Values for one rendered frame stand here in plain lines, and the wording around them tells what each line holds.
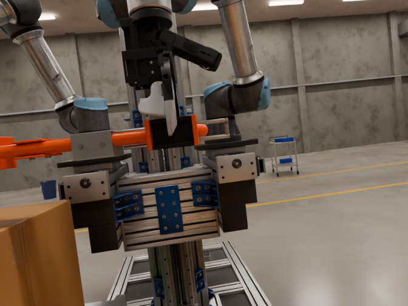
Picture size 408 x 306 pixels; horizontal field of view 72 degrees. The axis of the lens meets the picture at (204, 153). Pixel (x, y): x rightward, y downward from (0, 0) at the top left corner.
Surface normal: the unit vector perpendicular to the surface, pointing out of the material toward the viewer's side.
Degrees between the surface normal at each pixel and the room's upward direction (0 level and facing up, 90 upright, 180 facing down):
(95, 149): 90
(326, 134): 90
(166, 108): 90
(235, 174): 90
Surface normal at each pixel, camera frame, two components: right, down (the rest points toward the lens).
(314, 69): 0.12, 0.04
